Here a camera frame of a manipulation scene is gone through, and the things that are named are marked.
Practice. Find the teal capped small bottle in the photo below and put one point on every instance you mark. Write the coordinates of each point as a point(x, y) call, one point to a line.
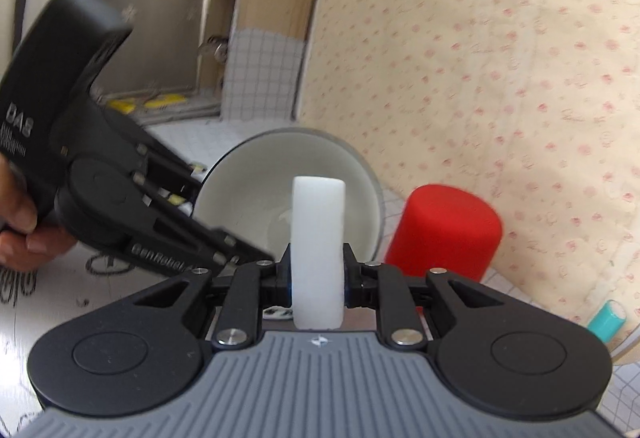
point(608, 321)

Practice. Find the white sponge block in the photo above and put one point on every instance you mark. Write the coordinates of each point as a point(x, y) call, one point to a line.
point(316, 253)

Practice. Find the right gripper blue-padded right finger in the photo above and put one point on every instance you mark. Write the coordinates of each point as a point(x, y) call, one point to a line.
point(383, 289)

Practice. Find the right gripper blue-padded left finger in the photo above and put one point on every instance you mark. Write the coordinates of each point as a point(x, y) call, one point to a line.
point(253, 288)

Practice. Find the person's left hand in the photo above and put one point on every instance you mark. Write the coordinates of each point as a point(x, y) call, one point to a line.
point(29, 244)

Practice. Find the red cylindrical speaker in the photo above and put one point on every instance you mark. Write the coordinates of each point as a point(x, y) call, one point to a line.
point(445, 227)

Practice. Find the yellow white ceramic bowl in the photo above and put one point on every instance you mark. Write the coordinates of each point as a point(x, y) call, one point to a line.
point(248, 191)

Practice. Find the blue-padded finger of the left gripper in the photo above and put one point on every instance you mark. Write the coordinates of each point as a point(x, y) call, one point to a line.
point(168, 171)
point(218, 248)

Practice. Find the metal folding rack yellow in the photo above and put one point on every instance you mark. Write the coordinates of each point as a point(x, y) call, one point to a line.
point(159, 106)

